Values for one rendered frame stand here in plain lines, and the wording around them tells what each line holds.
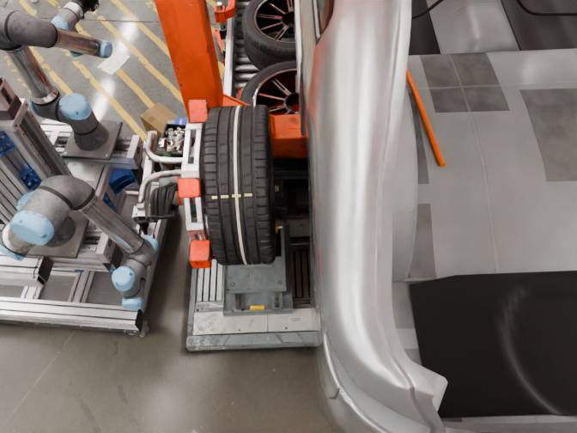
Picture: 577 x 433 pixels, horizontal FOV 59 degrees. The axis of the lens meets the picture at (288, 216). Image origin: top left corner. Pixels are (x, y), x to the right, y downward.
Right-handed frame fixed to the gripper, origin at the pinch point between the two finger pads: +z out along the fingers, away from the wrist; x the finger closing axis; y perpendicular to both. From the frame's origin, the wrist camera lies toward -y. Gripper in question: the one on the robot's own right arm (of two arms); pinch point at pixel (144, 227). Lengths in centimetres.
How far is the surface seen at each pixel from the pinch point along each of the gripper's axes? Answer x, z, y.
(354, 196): -73, -46, 86
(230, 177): -38.6, 1.2, 30.2
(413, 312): -101, -44, 8
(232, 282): -28, 1, -61
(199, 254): -24.2, -16.4, 5.5
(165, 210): -12.4, -3.1, 16.5
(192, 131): -23.1, 24.9, 28.3
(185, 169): -21.7, 6.4, 29.0
